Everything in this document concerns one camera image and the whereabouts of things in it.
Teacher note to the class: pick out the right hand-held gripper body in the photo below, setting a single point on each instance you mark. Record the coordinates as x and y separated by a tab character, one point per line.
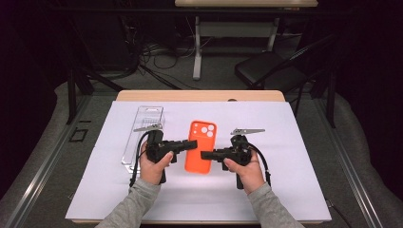
239	152

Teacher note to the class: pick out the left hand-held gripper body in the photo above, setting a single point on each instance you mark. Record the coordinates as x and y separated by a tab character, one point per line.
157	147

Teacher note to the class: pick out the orange phone case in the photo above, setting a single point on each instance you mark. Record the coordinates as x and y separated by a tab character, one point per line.
198	162

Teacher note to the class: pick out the clear plastic tray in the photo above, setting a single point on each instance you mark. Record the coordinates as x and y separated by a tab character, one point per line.
150	117

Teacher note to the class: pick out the person's left hand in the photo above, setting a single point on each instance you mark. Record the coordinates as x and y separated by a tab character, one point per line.
152	172

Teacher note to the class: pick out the person's right hand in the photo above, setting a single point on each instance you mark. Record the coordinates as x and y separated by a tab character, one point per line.
252	177

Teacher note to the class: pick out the white table sheet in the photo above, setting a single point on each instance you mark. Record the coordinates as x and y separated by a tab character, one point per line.
285	177

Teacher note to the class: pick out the dark table grommet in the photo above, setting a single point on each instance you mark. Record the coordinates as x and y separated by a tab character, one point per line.
232	99

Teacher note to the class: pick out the black folding chair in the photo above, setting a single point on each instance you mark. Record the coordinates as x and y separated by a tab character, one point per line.
269	68

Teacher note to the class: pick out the black metal stand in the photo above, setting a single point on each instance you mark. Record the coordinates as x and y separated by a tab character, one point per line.
71	101
331	104

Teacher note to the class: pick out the black metal crossbar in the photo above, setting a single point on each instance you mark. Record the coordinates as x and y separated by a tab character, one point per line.
253	11

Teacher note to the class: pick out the desk with white legs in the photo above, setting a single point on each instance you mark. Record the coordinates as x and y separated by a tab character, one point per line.
247	3

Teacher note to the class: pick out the aluminium floor rail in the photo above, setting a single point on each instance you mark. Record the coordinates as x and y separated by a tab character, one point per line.
351	172
42	171

